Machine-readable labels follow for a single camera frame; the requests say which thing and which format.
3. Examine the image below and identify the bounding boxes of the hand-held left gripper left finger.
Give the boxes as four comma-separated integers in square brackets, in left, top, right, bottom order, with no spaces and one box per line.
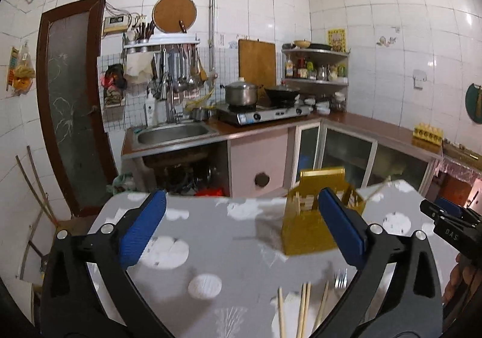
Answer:
[39,189,174,338]

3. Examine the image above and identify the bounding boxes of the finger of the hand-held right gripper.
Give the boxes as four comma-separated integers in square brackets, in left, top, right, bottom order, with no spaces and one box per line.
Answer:
[437,198,482,226]
[420,199,449,219]

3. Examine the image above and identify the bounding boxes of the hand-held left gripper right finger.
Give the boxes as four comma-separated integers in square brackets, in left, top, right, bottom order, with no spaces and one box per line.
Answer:
[312,187,443,338]

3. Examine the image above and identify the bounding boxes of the yellow perforated utensil holder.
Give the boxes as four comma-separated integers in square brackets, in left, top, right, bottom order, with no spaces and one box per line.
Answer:
[282,168,368,256]

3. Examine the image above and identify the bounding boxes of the wooden chopstick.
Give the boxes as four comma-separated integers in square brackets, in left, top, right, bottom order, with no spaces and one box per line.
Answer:
[301,283,312,338]
[296,283,306,338]
[278,287,287,338]
[312,281,330,331]

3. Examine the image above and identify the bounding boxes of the row of hanging kitchen utensils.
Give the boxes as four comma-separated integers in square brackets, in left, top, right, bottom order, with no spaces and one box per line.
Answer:
[150,45,208,99]

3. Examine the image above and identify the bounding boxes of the person's right hand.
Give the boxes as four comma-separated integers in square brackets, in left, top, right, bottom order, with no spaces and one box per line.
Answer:
[442,253,477,308]

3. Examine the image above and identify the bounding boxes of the red cabinet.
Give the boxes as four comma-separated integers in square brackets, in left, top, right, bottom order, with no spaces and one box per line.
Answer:
[438,171,482,211]

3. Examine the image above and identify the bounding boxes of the pink lace cloth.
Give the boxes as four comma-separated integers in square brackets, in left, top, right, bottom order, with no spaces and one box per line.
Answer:
[436,156,482,185]

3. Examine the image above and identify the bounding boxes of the glass cabinet doors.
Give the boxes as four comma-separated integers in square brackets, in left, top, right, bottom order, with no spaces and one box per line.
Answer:
[291,123,434,195]

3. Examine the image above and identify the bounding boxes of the yellow egg tray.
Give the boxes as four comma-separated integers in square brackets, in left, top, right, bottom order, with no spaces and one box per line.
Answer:
[412,123,443,145]

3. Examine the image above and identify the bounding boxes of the grey white-dotted tablecloth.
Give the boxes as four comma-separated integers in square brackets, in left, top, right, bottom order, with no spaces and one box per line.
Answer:
[87,179,454,338]

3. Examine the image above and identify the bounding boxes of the steel sink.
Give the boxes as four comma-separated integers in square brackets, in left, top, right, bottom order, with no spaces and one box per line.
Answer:
[135,122,212,147]

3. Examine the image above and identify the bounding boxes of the brown kitchen counter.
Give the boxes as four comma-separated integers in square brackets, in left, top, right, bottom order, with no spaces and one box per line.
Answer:
[120,112,444,162]

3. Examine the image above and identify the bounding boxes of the pink cabinet door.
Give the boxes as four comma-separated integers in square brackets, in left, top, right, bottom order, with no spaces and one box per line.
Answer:
[227,130,291,198]

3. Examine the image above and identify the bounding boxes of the white soap bottle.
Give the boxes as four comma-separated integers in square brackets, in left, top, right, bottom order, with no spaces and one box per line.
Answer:
[145,91,159,127]

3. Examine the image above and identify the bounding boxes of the leaning wooden sticks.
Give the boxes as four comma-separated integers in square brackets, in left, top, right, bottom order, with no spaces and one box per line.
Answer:
[15,145,60,281]

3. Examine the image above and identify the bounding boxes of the small steel pot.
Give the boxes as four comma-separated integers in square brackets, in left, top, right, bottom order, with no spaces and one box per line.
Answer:
[189,107,212,122]

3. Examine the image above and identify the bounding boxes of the metal faucet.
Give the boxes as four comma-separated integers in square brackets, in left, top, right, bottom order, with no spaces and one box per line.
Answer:
[165,74,186,125]

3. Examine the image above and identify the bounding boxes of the steel gas stove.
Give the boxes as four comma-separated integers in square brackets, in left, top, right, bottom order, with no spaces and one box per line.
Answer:
[215,102,314,126]

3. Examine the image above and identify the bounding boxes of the brown frosted glass door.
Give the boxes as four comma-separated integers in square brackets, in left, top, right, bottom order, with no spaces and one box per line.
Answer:
[36,0,119,218]

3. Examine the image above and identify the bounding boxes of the dark red hanging bag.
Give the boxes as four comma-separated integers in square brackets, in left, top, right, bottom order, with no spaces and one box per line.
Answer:
[99,63,128,109]

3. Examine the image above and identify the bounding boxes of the metal corner shelf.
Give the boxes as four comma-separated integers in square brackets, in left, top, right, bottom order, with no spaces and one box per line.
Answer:
[281,45,350,96]

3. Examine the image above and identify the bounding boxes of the black wok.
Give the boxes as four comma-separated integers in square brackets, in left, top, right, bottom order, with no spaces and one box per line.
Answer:
[264,84,301,104]

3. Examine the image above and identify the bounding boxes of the white plastic bags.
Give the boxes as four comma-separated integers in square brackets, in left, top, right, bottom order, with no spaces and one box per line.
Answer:
[124,53,154,84]

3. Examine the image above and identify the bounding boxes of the row of condiment bottles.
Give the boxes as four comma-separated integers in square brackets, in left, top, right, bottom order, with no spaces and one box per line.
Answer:
[284,56,348,82]

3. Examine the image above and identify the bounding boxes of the steel pot with lid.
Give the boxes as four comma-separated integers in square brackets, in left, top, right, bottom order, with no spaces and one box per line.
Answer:
[220,77,263,107]

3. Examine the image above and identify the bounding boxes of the wooden cutting board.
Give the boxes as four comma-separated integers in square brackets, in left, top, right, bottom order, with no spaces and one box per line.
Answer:
[237,39,278,89]

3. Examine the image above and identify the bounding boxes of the hanging yellow snack bag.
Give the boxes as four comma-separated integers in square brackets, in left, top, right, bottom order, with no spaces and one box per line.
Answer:
[7,42,37,93]

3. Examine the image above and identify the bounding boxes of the round wooden board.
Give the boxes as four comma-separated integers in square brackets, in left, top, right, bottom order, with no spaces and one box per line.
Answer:
[152,0,197,34]

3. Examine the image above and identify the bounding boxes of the vertical metal pipe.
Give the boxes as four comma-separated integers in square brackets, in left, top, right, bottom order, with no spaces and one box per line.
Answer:
[208,0,220,73]

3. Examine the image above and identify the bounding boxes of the green round wall hanging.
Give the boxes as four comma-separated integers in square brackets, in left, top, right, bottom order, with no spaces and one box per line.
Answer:
[465,82,482,121]

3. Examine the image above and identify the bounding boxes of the white wall socket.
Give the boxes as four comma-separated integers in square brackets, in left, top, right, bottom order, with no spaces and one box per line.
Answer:
[412,69,428,90]

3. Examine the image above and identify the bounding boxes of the wall sticker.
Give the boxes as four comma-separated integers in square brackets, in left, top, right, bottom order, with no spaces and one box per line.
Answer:
[377,26,400,48]

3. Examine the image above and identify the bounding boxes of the metal wall rack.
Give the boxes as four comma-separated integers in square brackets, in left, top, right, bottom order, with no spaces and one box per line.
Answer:
[122,33,201,55]

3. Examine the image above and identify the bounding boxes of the yellow wall picture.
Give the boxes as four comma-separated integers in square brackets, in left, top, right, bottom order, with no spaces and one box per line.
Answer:
[326,28,346,54]

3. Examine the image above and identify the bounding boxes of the white wall box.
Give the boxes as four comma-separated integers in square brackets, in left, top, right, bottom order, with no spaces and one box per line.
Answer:
[102,15,131,36]

